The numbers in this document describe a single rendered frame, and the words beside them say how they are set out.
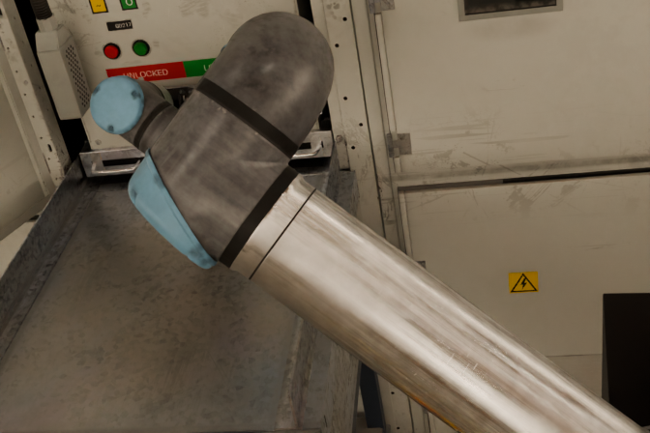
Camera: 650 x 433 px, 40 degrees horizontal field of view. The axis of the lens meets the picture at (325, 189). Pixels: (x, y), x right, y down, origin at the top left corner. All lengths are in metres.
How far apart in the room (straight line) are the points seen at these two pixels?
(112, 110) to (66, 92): 0.34
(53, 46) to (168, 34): 0.22
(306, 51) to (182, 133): 0.14
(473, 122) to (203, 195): 0.97
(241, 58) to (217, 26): 0.90
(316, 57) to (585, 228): 1.09
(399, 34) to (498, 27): 0.17
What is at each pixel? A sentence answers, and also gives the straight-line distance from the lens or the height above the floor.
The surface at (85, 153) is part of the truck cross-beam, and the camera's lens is 1.96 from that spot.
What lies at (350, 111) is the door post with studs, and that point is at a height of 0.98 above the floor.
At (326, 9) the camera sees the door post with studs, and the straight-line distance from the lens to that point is 1.66.
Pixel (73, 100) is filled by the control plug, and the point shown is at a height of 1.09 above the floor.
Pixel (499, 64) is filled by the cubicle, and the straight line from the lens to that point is 1.68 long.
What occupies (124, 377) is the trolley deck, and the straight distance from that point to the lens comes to 1.46.
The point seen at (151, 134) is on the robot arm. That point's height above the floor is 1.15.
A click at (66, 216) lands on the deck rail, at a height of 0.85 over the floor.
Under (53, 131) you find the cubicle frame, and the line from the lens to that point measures 1.94.
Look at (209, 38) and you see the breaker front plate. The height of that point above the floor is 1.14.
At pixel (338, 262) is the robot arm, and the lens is 0.83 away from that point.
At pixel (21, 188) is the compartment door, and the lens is 1.97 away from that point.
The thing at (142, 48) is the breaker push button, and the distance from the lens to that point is 1.80.
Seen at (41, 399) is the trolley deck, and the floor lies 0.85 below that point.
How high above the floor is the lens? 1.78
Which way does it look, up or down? 32 degrees down
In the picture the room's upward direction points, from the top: 10 degrees counter-clockwise
